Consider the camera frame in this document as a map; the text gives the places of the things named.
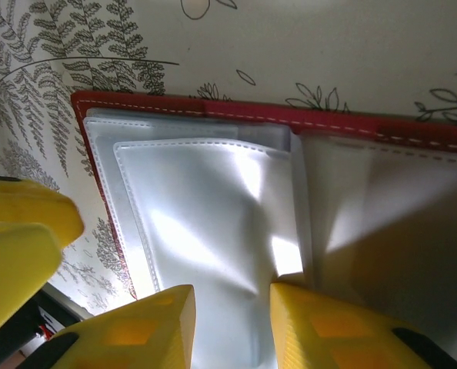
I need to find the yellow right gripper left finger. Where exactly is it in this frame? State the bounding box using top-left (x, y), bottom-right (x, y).
top-left (39, 284), bottom-right (196, 369)

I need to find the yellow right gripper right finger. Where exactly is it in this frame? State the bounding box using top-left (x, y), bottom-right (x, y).
top-left (269, 282), bottom-right (457, 369)

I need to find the red card holder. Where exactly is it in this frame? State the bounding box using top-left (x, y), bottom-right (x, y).
top-left (70, 91), bottom-right (457, 369)

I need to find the floral fern print tablecloth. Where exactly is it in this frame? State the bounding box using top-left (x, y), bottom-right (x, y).
top-left (0, 0), bottom-right (457, 314)

